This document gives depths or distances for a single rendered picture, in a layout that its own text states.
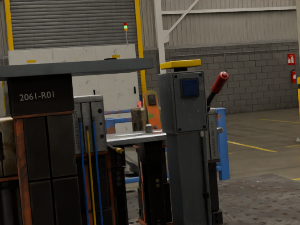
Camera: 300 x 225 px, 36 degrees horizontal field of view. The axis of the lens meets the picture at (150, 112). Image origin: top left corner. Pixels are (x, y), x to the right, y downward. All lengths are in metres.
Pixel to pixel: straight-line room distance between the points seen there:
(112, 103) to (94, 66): 8.28
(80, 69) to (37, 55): 8.17
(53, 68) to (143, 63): 0.15
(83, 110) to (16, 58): 7.98
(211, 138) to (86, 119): 0.29
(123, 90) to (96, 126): 8.13
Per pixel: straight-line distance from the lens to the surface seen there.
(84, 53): 8.98
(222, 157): 3.09
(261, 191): 1.79
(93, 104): 0.94
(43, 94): 0.76
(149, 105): 1.34
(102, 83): 9.00
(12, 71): 0.73
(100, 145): 0.95
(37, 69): 0.74
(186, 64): 0.84
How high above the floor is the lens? 1.11
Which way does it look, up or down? 3 degrees down
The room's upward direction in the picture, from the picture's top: 5 degrees counter-clockwise
